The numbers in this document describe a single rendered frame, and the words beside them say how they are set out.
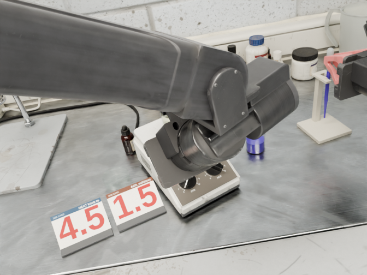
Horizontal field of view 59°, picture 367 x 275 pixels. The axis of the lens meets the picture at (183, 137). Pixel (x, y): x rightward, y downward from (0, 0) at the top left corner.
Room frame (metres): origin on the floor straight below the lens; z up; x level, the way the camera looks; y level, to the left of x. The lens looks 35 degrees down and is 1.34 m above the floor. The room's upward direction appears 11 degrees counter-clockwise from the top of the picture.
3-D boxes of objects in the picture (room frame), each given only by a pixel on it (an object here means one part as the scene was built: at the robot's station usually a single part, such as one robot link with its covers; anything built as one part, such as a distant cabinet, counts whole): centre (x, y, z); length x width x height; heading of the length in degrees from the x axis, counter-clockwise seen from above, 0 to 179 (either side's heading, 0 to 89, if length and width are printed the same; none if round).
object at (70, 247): (0.39, 0.20, 0.92); 0.09 x 0.06 x 0.04; 108
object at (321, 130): (0.56, -0.31, 0.96); 0.08 x 0.08 x 0.13; 12
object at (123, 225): (0.42, 0.11, 0.92); 0.09 x 0.06 x 0.04; 108
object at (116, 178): (0.51, 0.15, 0.91); 0.06 x 0.06 x 0.02
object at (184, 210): (0.51, 0.01, 0.94); 0.22 x 0.13 x 0.08; 23
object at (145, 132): (0.53, 0.02, 0.98); 0.12 x 0.12 x 0.01; 23
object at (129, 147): (0.62, 0.13, 0.93); 0.03 x 0.03 x 0.07
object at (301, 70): (0.82, -0.37, 0.94); 0.07 x 0.07 x 0.07
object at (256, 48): (0.88, -0.25, 0.96); 0.06 x 0.06 x 0.11
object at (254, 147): (0.54, -0.15, 0.93); 0.04 x 0.04 x 0.06
